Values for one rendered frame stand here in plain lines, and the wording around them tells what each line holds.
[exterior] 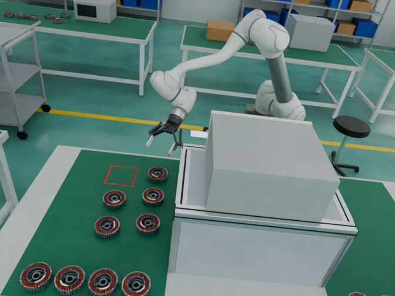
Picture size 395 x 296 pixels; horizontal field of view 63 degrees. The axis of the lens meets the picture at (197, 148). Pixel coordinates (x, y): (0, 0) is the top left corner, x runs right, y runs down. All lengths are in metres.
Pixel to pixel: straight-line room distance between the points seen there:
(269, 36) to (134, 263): 1.25
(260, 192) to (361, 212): 1.00
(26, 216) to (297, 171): 1.24
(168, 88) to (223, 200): 0.83
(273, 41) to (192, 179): 0.82
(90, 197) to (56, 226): 0.22
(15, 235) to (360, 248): 1.62
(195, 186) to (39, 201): 0.85
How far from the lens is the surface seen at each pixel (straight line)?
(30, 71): 3.70
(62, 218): 1.68
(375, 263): 1.83
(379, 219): 2.07
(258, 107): 2.33
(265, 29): 1.76
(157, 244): 1.54
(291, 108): 2.13
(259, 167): 1.11
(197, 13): 8.14
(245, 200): 1.16
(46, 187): 1.86
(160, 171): 1.87
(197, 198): 1.23
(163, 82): 1.77
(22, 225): 1.71
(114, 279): 1.41
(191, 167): 1.37
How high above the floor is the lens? 1.97
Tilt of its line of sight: 35 degrees down
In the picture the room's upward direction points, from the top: 8 degrees clockwise
